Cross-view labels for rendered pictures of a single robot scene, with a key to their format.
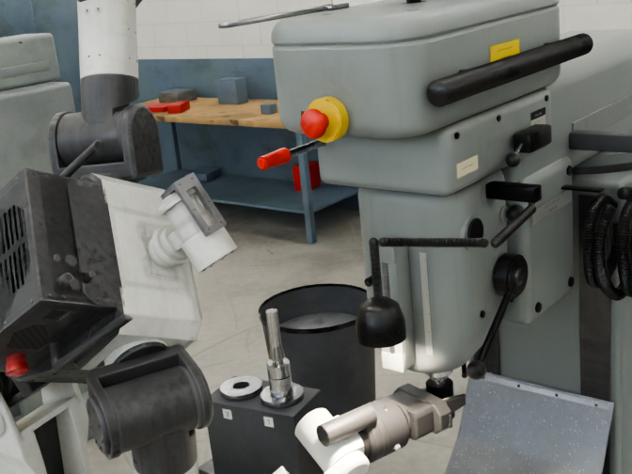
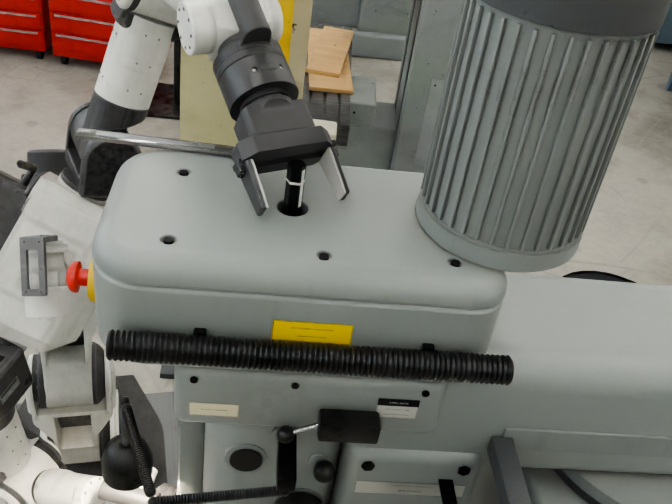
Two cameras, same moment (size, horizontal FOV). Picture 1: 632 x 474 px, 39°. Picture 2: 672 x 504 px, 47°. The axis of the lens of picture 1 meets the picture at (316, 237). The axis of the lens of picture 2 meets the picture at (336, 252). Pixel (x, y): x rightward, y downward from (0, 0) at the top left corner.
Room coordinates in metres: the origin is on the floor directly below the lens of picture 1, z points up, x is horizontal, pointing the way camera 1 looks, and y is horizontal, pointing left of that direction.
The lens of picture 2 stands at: (0.83, -0.74, 2.39)
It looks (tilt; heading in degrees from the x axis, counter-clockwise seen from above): 35 degrees down; 41
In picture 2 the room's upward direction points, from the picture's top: 9 degrees clockwise
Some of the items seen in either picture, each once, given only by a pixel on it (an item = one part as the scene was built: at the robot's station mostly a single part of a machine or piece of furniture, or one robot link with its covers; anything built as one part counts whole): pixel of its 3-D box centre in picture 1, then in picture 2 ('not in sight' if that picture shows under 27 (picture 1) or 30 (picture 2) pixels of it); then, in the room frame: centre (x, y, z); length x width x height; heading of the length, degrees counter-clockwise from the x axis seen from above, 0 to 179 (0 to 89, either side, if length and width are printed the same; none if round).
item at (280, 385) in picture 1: (279, 379); not in sight; (1.66, 0.10, 1.16); 0.05 x 0.05 x 0.06
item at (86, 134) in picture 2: (284, 14); (172, 144); (1.33, 0.01, 1.89); 0.24 x 0.04 x 0.01; 136
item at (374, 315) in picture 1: (380, 318); (126, 456); (1.20, -0.08, 1.46); 0.07 x 0.07 x 0.06
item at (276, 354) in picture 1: (275, 336); not in sight; (1.66, 0.10, 1.25); 0.03 x 0.03 x 0.11
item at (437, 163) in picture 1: (438, 134); (309, 340); (1.40, -0.21, 1.68); 0.34 x 0.24 x 0.10; 139
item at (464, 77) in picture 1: (516, 65); (314, 355); (1.30, -0.32, 1.79); 0.45 x 0.04 x 0.04; 139
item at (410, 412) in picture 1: (400, 419); not in sight; (1.32, -0.11, 1.23); 0.13 x 0.12 x 0.10; 34
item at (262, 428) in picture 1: (266, 431); not in sight; (1.68, 0.15, 1.03); 0.22 x 0.12 x 0.20; 60
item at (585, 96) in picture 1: (561, 94); (625, 371); (1.75, -0.51, 1.66); 0.80 x 0.23 x 0.20; 139
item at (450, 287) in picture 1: (434, 265); (269, 441); (1.37, -0.19, 1.47); 0.21 x 0.19 x 0.32; 49
